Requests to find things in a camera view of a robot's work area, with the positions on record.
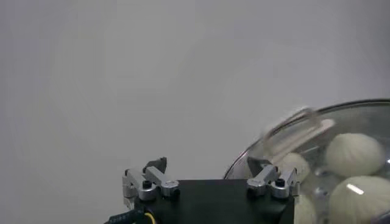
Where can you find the white steamed baozi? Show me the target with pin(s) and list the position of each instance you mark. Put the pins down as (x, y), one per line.
(353, 153)
(359, 204)
(297, 162)

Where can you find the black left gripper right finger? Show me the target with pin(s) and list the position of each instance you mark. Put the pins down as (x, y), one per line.
(268, 178)

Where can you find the perforated steel steamer basket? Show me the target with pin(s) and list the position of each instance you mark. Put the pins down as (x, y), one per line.
(323, 188)

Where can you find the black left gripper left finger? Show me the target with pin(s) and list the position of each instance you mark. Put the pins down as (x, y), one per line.
(158, 178)

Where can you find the oval glass pot lid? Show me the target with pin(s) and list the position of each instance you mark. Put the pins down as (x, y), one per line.
(350, 118)

